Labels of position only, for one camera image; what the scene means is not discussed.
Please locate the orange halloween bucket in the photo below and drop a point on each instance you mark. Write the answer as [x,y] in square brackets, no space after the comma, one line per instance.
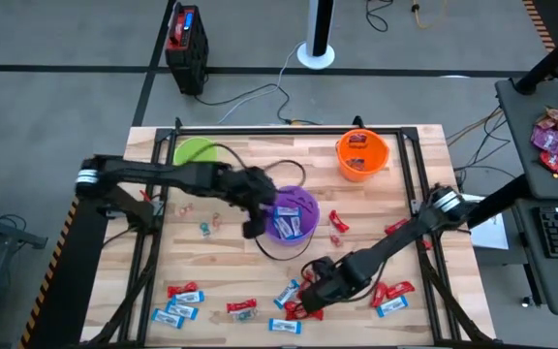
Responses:
[378,155]

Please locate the black diagonal strut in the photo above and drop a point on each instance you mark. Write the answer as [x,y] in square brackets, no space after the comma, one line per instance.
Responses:
[502,199]

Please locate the black hazard-striped base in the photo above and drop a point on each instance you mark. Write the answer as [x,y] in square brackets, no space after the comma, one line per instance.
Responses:
[80,271]

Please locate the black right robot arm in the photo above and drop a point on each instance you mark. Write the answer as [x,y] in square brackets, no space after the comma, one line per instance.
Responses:
[405,232]

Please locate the white paper sheet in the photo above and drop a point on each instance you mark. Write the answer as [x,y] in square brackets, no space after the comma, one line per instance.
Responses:
[492,235]

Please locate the grey keyboard desk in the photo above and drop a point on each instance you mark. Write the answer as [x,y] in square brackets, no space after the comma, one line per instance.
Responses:
[550,286]

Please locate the red clear-wrapped candy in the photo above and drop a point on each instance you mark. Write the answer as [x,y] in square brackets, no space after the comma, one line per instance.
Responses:
[336,240]

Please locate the white pole round base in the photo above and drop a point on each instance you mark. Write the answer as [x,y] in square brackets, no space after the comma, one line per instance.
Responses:
[316,55]

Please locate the grey side desk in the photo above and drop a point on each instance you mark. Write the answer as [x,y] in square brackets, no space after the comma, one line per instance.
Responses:
[521,145]

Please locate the black metal table frame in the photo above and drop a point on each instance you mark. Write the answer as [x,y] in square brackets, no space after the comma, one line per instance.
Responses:
[284,131]

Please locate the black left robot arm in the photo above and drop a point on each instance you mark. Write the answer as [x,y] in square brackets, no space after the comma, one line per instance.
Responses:
[133,172]

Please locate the purple candy bag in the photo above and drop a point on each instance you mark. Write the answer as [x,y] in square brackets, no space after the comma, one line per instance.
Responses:
[548,139]

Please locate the green halloween bucket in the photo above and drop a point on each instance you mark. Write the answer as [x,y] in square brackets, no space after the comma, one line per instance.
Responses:
[194,150]

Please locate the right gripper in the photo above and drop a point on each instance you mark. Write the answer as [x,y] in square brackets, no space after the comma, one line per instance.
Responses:
[344,281]

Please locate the teal clear-wrapped candy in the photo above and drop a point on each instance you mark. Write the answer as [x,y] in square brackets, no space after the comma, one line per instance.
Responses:
[205,229]
[246,316]

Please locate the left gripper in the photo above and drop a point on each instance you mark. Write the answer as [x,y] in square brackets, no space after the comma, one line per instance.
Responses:
[242,186]

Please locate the black diagonal pole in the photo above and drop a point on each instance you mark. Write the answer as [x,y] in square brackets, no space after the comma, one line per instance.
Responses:
[550,58]

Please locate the black red equipment case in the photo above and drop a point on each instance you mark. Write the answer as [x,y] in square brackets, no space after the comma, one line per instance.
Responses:
[189,53]

